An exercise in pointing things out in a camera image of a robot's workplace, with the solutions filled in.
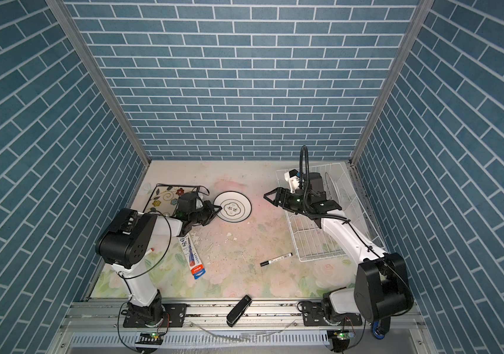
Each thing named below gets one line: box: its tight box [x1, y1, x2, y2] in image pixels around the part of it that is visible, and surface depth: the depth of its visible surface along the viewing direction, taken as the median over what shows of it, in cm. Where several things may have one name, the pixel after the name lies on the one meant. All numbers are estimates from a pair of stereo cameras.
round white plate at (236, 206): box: [213, 190, 252, 223], surface depth 103 cm
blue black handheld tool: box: [372, 316, 391, 340], surface depth 71 cm
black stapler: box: [226, 295, 253, 328], surface depth 73 cm
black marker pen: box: [259, 252, 294, 267], surface depth 88 cm
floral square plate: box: [142, 182, 197, 217], surface depth 104 cm
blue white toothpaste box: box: [177, 233, 207, 281], surface depth 87 cm
